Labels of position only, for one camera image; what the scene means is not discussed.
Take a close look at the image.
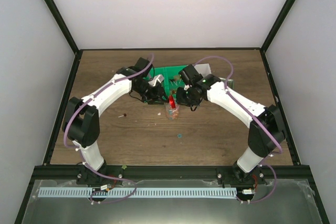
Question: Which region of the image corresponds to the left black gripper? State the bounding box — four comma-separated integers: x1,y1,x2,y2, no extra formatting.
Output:
133,81,169,104

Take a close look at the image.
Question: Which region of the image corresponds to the red jar lid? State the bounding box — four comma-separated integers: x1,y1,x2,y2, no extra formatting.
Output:
169,95,176,109

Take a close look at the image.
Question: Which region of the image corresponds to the green double candy bin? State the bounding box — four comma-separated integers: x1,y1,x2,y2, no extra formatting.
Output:
145,65,186,100

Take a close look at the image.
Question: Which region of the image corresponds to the clear plastic jar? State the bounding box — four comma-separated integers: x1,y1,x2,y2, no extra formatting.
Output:
165,103,180,120

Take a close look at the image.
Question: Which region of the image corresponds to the white candy bin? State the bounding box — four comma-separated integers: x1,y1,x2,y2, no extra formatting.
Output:
194,63,212,78

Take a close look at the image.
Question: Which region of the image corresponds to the green plastic scoop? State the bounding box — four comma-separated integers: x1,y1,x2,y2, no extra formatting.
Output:
220,78,234,89

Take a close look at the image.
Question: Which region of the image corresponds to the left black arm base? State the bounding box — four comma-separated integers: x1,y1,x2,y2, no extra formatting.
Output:
77,162,123,186

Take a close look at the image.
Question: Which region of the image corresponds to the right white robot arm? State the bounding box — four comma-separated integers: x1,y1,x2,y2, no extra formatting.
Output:
176,65,286,184

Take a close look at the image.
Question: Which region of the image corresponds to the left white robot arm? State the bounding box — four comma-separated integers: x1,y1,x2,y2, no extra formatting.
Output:
62,57,169,184

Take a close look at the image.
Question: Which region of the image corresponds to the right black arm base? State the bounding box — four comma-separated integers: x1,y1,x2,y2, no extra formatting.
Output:
216,163,265,187

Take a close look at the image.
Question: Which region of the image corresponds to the black aluminium front beam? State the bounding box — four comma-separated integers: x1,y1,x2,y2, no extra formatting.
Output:
32,165,312,180

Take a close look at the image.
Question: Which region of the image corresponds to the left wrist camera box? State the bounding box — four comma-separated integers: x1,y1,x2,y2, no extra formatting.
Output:
149,74,164,87

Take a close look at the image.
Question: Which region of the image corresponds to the light blue slotted rail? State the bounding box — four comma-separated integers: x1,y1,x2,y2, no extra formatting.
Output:
37,187,237,199

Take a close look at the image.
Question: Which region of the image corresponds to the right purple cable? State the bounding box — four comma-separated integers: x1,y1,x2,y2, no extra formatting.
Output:
193,55,284,205

